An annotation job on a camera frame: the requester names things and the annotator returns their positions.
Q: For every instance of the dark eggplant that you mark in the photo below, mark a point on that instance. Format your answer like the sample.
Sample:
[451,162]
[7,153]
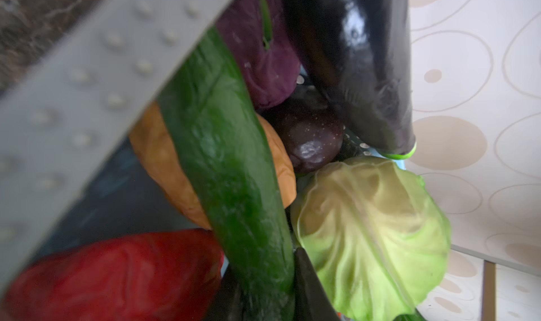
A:
[358,55]

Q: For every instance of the green cabbage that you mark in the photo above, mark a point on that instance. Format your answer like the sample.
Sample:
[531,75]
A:
[376,238]

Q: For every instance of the orange brown potato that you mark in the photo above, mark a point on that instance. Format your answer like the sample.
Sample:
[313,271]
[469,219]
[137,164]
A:
[154,148]

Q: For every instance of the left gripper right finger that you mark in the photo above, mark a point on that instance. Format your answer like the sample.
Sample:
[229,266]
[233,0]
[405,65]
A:
[311,301]

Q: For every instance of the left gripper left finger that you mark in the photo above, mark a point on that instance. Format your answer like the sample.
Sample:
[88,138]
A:
[227,304]

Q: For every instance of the red pepper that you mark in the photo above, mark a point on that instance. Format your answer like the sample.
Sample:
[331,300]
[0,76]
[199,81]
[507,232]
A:
[153,276]

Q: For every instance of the blue plastic vegetable basket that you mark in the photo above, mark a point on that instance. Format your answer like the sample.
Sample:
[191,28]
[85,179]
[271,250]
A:
[61,123]

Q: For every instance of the purple round vegetable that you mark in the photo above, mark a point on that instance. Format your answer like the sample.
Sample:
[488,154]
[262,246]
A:
[255,33]

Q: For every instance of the green cucumber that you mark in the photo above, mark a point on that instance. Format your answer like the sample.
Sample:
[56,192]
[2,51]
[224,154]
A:
[223,151]

